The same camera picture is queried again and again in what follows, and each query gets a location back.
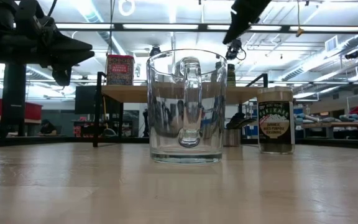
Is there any black utensil bundle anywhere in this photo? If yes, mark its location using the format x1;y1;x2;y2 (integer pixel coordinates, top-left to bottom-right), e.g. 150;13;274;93
226;112;257;130

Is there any yellow hanging cord tag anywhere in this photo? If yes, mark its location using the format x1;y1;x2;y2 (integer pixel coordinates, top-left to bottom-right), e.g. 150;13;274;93
295;0;306;38

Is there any white ceiling air vent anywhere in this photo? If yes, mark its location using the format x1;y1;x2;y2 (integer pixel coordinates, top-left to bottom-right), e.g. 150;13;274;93
324;35;338;53

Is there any person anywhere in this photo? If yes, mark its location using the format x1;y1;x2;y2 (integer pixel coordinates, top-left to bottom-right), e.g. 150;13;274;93
40;119;58;136

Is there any LED light bar beam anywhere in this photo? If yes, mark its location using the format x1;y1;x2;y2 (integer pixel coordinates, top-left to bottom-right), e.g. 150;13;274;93
0;21;358;34

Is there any wooden workbench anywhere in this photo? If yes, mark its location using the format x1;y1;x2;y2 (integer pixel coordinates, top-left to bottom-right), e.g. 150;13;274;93
301;121;358;139

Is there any clear glass mug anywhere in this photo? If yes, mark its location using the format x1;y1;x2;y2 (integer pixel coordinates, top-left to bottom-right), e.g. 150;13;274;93
145;49;229;165

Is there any smoked paprika red tin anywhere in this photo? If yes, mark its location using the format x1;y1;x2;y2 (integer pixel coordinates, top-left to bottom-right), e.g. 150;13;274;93
106;54;135;86

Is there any black aluminium table frame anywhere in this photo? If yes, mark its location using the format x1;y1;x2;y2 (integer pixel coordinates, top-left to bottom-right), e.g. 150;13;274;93
0;136;358;151

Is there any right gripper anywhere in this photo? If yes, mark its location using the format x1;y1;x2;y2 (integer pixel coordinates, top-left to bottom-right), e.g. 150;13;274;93
222;0;273;45

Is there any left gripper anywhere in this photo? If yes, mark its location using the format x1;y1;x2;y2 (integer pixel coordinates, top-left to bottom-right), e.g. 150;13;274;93
12;0;95;68

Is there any wooden shelf black metal frame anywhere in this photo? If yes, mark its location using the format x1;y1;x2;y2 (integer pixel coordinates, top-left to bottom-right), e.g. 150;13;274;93
92;71;269;147

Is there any oregano jar green lid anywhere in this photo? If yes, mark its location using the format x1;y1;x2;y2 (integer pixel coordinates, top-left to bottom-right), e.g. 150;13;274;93
227;63;237;88

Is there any black overhead camera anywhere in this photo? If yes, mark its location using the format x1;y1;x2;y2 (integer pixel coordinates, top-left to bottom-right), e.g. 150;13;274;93
224;37;247;62

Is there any white ring light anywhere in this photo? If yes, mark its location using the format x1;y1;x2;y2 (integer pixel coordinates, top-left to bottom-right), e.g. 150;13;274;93
118;0;135;17

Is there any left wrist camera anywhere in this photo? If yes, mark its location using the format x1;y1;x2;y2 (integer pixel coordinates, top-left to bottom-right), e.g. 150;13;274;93
51;64;73;87

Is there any furikake seasoning jar tan lid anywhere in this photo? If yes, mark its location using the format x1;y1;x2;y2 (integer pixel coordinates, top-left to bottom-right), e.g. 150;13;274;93
256;86;296;156

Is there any steel cylindrical container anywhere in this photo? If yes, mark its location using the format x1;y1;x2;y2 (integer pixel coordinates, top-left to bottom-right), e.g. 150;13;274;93
227;128;242;147

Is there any black monitor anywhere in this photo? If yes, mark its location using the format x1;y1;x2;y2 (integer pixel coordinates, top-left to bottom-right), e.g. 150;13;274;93
75;85;98;115

